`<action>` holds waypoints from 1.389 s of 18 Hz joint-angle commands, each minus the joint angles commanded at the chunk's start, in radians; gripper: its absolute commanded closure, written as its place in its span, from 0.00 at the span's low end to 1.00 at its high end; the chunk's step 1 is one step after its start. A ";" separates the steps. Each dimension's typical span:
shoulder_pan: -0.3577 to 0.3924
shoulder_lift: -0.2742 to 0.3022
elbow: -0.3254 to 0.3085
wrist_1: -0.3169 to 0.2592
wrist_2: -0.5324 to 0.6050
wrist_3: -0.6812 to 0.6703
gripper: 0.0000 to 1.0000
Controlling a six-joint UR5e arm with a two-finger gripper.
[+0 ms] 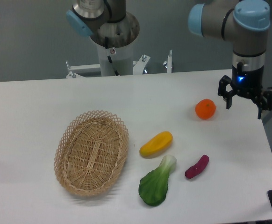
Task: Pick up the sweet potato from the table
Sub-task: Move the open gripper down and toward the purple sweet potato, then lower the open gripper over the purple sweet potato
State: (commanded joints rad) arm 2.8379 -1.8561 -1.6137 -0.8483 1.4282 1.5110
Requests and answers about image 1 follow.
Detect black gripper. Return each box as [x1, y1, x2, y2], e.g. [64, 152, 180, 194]
[218, 55, 272, 119]

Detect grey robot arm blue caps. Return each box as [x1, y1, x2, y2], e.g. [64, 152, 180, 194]
[188, 0, 272, 119]

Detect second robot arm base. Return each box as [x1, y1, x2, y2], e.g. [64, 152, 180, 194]
[66, 0, 140, 49]

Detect purple sweet potato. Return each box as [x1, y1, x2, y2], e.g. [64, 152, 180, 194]
[185, 155, 209, 179]

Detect orange tangerine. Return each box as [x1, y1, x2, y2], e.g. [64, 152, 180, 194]
[195, 99, 216, 120]

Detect yellow mango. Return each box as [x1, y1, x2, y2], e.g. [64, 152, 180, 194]
[139, 131, 173, 158]

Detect green bok choy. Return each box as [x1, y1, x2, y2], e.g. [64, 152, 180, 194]
[138, 155, 177, 207]

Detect oval wicker basket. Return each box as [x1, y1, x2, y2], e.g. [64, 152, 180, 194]
[54, 110, 129, 196]

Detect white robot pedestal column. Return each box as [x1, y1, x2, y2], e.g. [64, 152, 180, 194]
[96, 43, 134, 77]

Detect black cable on pedestal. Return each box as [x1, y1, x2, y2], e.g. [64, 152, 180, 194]
[103, 36, 120, 77]

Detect white metal mounting frame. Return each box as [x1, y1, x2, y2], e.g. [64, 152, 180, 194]
[65, 49, 174, 79]

